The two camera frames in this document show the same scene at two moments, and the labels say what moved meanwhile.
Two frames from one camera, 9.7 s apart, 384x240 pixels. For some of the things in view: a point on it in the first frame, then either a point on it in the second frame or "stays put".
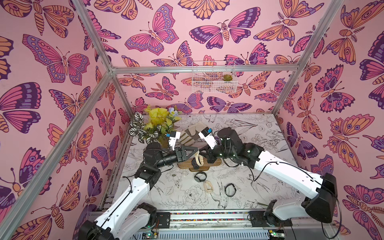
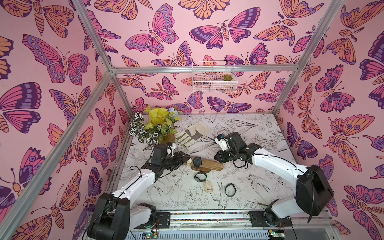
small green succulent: x=227 y=77 stays put
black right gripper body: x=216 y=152 → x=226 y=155
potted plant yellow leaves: x=155 y=125 stays put
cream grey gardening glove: x=190 y=134 stays put
